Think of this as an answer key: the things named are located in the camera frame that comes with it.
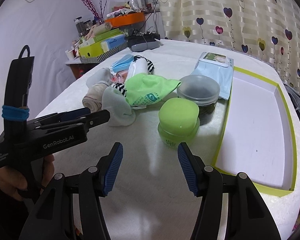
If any blue tissue pack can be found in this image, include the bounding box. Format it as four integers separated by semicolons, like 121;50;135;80
101;34;126;53

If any green cardboard box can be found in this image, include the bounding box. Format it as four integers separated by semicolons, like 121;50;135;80
78;28;124;58

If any green towel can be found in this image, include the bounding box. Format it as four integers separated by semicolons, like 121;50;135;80
125;73;181;107

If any clear round plastic container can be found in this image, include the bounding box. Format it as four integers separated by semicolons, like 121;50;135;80
177;75;220;106

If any red patterned plastic packet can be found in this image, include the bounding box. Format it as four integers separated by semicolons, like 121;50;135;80
111;70;128;83

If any blue face mask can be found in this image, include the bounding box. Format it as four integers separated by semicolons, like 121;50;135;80
111;54;134;73

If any orange tray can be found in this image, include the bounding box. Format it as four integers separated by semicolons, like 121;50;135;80
105;12;145;28

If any black white striped sock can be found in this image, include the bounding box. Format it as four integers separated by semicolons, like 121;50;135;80
111;83;127;97

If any heart patterned curtain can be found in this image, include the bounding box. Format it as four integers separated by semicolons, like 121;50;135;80
158;0;300;93

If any dark grey clothing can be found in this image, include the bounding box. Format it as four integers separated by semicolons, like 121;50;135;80
284;84;300;121

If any person's left hand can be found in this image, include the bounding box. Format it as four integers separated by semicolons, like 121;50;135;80
0;154;55;201

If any grey black electronic device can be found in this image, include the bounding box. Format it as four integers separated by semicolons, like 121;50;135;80
125;32;160;52

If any beige sock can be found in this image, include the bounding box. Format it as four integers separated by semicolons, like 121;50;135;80
82;83;109;113

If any green lidded jar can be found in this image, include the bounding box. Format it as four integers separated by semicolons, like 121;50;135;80
158;98;200;148

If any red twig decoration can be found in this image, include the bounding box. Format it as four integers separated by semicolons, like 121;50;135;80
71;0;114;21

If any grey sock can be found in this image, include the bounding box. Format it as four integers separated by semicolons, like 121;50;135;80
101;87;136;127

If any blue wet wipes pack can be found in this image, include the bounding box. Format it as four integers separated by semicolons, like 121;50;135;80
191;52;234;100

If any white green-edged box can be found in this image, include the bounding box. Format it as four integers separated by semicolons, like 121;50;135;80
212;67;297;197

